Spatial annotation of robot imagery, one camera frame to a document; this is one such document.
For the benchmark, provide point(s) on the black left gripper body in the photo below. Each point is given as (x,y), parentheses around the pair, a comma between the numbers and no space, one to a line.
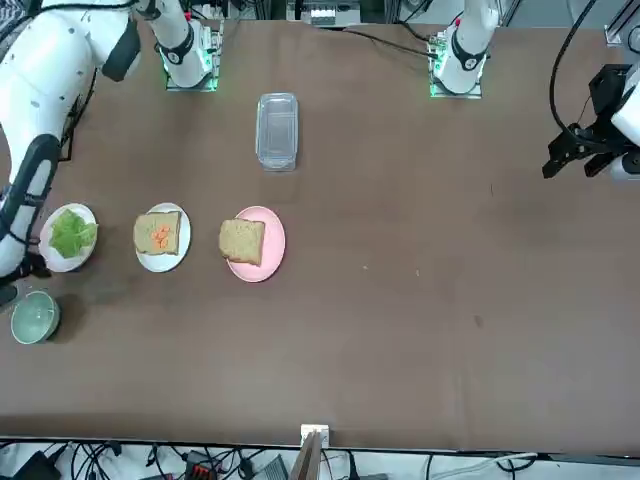
(607,95)

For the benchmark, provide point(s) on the green ceramic bowl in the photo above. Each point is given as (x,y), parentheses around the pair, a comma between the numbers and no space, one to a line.
(32,320)

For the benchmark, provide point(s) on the brown bread slice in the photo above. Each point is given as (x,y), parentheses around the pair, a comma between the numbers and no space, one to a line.
(150,220)
(242,242)

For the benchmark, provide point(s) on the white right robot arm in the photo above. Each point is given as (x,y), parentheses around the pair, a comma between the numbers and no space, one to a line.
(45,65)

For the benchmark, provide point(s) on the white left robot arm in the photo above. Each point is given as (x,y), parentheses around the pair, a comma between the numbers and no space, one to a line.
(467,45)

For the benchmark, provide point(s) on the pale round plate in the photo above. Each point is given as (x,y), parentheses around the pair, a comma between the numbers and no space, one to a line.
(75,262)

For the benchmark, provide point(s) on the white round plate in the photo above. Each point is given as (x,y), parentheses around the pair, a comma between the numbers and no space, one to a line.
(185,235)

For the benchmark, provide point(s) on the pink round plate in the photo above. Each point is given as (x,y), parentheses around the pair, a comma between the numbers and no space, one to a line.
(272,250)

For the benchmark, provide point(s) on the green lettuce leaf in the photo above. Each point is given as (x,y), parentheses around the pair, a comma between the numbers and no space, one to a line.
(70,235)

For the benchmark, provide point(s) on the black power adapter box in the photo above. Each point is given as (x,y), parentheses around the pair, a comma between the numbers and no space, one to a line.
(37,467)

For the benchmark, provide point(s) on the red and black power strip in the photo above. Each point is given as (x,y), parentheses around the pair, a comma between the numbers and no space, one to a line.
(202,467)

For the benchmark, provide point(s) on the white power strip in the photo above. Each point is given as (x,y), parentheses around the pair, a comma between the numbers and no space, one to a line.
(322,14)

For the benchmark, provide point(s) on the clear plastic container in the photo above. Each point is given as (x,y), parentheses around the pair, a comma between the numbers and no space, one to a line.
(277,132)

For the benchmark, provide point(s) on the aluminium corner bracket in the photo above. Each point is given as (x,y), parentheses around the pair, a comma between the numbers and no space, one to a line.
(615,35)

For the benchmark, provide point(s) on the aluminium camera post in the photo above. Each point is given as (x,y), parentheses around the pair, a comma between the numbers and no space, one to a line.
(315,432)

